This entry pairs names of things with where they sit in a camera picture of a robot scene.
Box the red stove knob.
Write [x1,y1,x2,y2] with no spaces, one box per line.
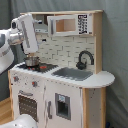
[12,75,20,83]
[32,81,38,87]

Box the right red stove knob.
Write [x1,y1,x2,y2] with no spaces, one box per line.
[32,81,38,87]

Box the white toy microwave door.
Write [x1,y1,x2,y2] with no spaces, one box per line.
[47,15,79,36]

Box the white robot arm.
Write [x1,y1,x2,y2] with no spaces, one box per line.
[0,13,38,128]

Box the left red stove knob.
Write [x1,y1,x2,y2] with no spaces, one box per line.
[12,75,20,83]

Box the grey toy sink basin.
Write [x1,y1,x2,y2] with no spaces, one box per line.
[52,67,92,81]

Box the wooden toy kitchen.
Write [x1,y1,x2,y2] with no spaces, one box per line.
[10,10,115,128]

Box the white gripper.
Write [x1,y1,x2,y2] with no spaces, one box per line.
[19,14,38,54]

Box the grey range hood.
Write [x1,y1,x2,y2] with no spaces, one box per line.
[34,23,48,33]

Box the oven door with window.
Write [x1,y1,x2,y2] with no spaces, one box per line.
[18,95,38,121]

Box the white cabinet door with dispenser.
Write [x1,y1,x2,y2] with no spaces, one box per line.
[44,88,82,128]

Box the black toy faucet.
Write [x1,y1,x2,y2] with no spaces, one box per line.
[76,50,94,70]

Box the small silver cooking pot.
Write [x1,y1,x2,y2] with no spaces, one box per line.
[24,56,40,67]

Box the black toy stovetop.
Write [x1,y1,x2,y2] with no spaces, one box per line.
[20,63,56,73]

